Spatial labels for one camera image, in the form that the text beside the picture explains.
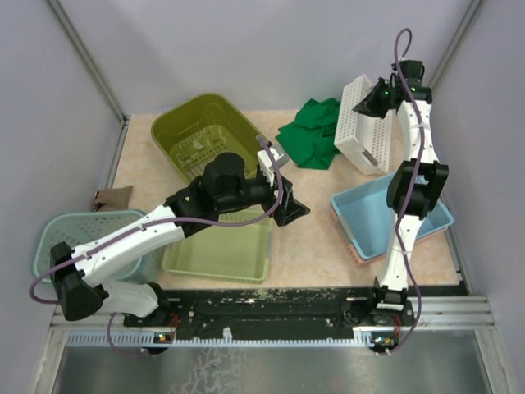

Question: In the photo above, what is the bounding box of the white perforated basket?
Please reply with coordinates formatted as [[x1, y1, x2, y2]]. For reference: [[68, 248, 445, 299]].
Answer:
[[334, 74, 393, 176]]

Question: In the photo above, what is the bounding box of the light blue perforated basket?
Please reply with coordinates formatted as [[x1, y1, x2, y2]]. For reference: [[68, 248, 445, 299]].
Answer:
[[329, 172, 455, 261]]

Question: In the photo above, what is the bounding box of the pink perforated basket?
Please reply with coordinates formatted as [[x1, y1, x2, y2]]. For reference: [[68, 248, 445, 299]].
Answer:
[[330, 206, 454, 265]]

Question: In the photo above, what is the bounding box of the large olive green container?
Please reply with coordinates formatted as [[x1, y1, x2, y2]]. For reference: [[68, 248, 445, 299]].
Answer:
[[149, 92, 276, 218]]

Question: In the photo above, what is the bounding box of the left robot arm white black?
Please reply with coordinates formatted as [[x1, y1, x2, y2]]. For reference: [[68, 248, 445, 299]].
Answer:
[[50, 151, 310, 326]]

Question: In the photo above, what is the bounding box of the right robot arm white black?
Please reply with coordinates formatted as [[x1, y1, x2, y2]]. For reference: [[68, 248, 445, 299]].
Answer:
[[353, 60, 449, 325]]

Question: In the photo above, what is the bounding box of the green cloth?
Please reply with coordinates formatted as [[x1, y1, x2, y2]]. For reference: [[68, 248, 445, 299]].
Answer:
[[276, 98, 340, 170]]

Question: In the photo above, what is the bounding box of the light green shallow tray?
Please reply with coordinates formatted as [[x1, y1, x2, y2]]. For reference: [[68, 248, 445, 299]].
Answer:
[[162, 218, 274, 284]]

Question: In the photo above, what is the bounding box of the brown small pouch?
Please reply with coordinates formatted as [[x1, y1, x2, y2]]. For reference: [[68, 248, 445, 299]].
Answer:
[[92, 186, 134, 212]]

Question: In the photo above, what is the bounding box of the teal perforated basket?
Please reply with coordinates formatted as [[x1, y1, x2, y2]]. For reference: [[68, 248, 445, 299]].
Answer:
[[32, 209, 161, 284]]

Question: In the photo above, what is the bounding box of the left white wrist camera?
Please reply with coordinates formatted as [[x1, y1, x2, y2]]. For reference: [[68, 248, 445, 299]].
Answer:
[[257, 144, 289, 186]]

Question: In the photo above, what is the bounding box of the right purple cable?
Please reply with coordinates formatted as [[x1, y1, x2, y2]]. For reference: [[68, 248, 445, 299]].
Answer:
[[385, 27, 426, 356]]

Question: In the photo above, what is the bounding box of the light blue cable duct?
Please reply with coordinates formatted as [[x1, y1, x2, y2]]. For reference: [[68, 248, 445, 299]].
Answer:
[[66, 328, 407, 348]]

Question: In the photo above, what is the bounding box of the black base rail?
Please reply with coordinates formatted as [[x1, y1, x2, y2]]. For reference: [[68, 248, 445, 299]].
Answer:
[[124, 287, 415, 341]]

